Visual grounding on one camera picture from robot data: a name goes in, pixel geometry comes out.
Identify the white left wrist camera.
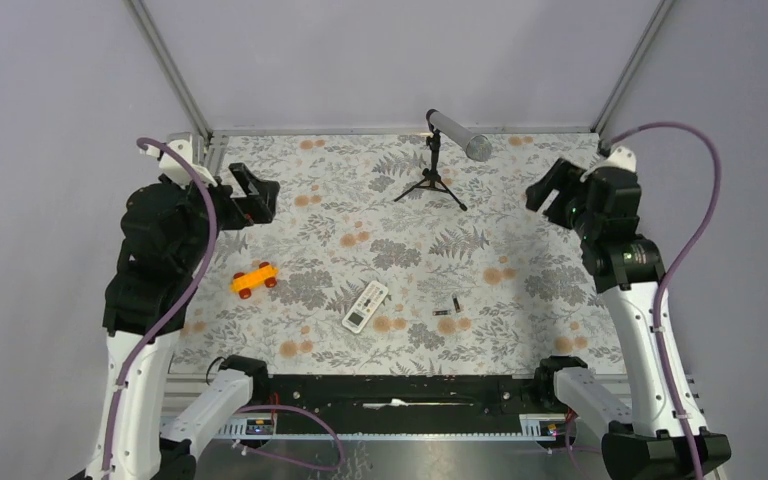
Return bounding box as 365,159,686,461
143,132,218,188

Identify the white remote control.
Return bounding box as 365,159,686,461
341,281,389,334

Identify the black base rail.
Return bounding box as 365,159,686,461
251,375,567,436

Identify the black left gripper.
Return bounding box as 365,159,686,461
163,161,280,271

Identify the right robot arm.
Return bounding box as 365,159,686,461
526,159,732,479

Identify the floral table mat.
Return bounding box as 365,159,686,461
171,134,624,375

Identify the grey microphone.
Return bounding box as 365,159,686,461
426,109,492,162

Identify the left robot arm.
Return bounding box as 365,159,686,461
79,163,280,479

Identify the orange toy brick car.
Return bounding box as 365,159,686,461
229,262,279,300

